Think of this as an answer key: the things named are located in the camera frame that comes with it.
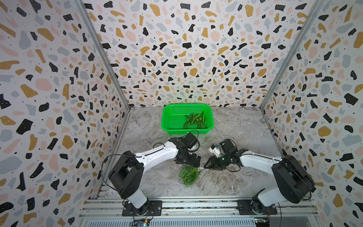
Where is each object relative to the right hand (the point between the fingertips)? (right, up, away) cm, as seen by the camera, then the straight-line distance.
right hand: (207, 167), depth 84 cm
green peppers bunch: (-3, +29, +26) cm, 39 cm away
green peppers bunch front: (-3, +28, +26) cm, 38 cm away
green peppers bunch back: (-11, -4, -2) cm, 12 cm away
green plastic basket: (-18, +29, +33) cm, 48 cm away
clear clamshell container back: (-15, 0, +2) cm, 15 cm away
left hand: (-7, +3, -2) cm, 7 cm away
